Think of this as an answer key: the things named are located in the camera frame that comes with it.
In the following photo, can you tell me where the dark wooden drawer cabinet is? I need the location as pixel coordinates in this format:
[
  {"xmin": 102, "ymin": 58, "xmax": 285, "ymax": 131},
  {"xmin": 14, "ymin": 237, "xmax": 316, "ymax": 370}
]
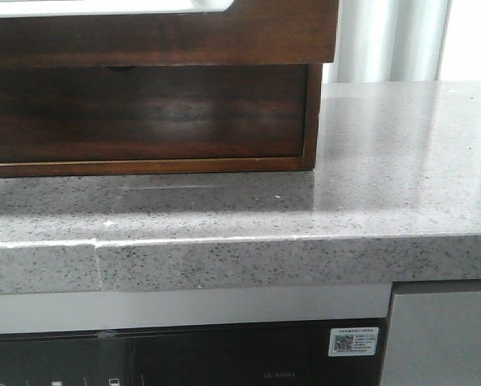
[{"xmin": 0, "ymin": 60, "xmax": 325, "ymax": 179}]

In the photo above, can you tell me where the black built-in appliance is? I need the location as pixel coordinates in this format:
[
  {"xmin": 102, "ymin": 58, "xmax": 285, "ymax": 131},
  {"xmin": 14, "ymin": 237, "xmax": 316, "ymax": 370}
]
[{"xmin": 0, "ymin": 284, "xmax": 391, "ymax": 385}]

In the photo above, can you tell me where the grey cabinet door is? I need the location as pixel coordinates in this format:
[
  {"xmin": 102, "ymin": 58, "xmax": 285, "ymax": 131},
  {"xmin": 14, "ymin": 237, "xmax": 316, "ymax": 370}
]
[{"xmin": 380, "ymin": 280, "xmax": 481, "ymax": 385}]

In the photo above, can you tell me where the dark wooden drawer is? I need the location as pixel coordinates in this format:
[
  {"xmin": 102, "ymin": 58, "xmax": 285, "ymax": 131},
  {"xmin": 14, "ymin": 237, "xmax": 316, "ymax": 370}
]
[
  {"xmin": 0, "ymin": 1, "xmax": 339, "ymax": 68},
  {"xmin": 0, "ymin": 63, "xmax": 310, "ymax": 164}
]

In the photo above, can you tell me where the white QR code sticker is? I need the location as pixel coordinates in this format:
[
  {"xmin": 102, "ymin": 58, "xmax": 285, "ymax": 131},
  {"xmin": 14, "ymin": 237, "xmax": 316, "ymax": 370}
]
[{"xmin": 328, "ymin": 327, "xmax": 380, "ymax": 357}]

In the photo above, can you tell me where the white sheer curtain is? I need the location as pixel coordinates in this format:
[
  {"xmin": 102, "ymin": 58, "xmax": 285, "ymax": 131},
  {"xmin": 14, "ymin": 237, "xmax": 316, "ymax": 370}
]
[{"xmin": 323, "ymin": 0, "xmax": 451, "ymax": 84}]

